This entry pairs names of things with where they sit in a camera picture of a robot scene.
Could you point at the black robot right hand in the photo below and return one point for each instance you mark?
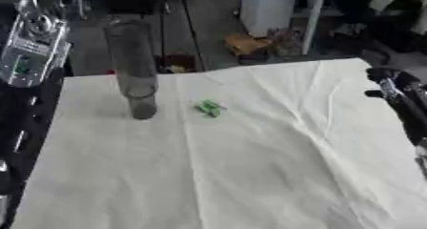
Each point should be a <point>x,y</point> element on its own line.
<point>408,104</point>

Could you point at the white cabinet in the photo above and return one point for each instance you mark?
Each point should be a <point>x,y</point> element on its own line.
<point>269,8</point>

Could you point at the green artificial flower sprig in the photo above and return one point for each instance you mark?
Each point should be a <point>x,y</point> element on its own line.
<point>210,108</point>

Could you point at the black tripod leg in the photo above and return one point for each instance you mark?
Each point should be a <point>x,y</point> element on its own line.
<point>192,29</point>
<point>162,26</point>

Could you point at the dark red box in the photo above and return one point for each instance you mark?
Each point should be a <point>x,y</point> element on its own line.
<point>178,62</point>

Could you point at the white chair frame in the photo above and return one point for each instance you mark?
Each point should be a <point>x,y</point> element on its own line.
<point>314,19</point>

